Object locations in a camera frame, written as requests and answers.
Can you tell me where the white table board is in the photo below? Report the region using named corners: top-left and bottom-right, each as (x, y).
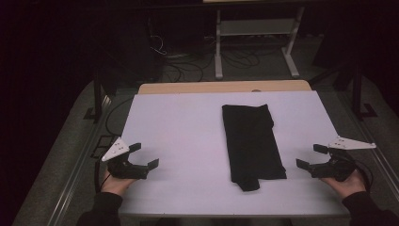
top-left (118, 89), bottom-right (351, 218)

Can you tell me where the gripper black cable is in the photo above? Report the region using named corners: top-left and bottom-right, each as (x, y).
top-left (352, 158), bottom-right (375, 192)
top-left (93, 159), bottom-right (112, 194)

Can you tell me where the black metal stand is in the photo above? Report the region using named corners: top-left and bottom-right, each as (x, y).
top-left (309, 60), bottom-right (379, 121)
top-left (83, 70), bottom-right (119, 124)

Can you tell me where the black tank top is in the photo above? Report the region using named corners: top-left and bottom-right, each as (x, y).
top-left (221, 104), bottom-right (288, 192)

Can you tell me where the person's left hand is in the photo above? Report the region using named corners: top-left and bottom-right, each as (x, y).
top-left (100, 170), bottom-right (136, 197)

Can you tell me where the metal floor rail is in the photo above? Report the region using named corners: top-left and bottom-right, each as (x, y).
top-left (46, 93), bottom-right (114, 226)
top-left (337, 90), bottom-right (399, 202)

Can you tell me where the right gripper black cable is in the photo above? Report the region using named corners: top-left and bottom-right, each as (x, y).
top-left (352, 158), bottom-right (375, 192)

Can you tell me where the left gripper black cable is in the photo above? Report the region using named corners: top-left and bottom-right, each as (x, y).
top-left (93, 159), bottom-right (112, 194)

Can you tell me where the black floor cable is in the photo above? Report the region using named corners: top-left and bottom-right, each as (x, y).
top-left (104, 97), bottom-right (135, 137)

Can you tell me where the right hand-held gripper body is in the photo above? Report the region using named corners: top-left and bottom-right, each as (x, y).
top-left (310, 135), bottom-right (376, 183)

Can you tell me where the person's right hand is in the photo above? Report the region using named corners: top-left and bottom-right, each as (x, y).
top-left (319, 170), bottom-right (366, 200)

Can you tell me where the white metal desk frame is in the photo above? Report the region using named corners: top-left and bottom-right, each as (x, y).
top-left (202, 0), bottom-right (307, 80)

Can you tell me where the white cable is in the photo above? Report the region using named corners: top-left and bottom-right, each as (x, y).
top-left (150, 34), bottom-right (168, 57)

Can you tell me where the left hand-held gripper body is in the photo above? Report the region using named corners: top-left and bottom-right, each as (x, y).
top-left (101, 137), bottom-right (149, 181)

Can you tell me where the bundle of black floor cables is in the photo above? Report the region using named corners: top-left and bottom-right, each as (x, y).
top-left (163, 46), bottom-right (262, 83)

